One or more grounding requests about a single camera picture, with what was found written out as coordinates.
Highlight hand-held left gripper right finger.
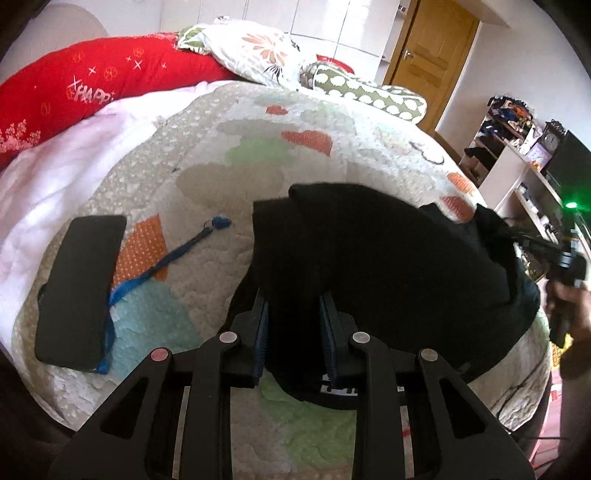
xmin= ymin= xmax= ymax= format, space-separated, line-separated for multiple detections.
xmin=318 ymin=291 xmax=536 ymax=480

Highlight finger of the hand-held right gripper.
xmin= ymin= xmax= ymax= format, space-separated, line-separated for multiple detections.
xmin=508 ymin=226 xmax=561 ymax=264

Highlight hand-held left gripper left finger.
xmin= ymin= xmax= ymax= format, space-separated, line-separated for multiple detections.
xmin=48 ymin=293 xmax=271 ymax=480

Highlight black pants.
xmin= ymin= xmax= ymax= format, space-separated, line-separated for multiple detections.
xmin=226 ymin=182 xmax=541 ymax=411

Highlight person's right hand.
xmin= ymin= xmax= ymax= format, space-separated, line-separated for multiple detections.
xmin=545 ymin=279 xmax=591 ymax=342

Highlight white shelf cabinet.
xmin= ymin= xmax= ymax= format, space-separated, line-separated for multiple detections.
xmin=480 ymin=138 xmax=591 ymax=287

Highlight black television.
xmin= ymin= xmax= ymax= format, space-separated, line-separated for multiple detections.
xmin=547 ymin=130 xmax=591 ymax=217

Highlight purple box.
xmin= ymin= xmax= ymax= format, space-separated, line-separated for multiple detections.
xmin=526 ymin=142 xmax=553 ymax=169

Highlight ornate black clock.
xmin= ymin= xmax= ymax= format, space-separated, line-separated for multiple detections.
xmin=540 ymin=119 xmax=567 ymax=154

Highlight shoe rack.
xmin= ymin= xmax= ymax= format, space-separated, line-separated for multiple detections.
xmin=459 ymin=95 xmax=536 ymax=185

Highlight heart-patterned quilt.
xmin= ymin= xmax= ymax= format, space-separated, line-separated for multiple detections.
xmin=11 ymin=80 xmax=552 ymax=480

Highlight black smartphone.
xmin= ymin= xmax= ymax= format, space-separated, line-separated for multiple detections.
xmin=34 ymin=215 xmax=127 ymax=372

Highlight wooden door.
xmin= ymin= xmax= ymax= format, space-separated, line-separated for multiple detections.
xmin=383 ymin=0 xmax=481 ymax=134

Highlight green white-spotted bolster pillow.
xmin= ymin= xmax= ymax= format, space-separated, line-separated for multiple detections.
xmin=300 ymin=62 xmax=428 ymax=123

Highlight pale pink blanket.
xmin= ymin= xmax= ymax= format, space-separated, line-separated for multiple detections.
xmin=0 ymin=95 xmax=213 ymax=356

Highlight floral white pillow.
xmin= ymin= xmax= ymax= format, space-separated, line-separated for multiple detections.
xmin=178 ymin=22 xmax=319 ymax=90

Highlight red bolster pillow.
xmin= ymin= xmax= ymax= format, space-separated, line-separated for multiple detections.
xmin=0 ymin=32 xmax=356 ymax=169

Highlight glossy white wardrobe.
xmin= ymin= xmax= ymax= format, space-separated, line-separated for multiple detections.
xmin=159 ymin=0 xmax=402 ymax=61

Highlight rounded beige headboard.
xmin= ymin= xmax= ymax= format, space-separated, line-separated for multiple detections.
xmin=14 ymin=0 xmax=109 ymax=63

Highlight blue lanyard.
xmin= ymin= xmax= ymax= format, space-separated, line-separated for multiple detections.
xmin=97 ymin=216 xmax=232 ymax=374

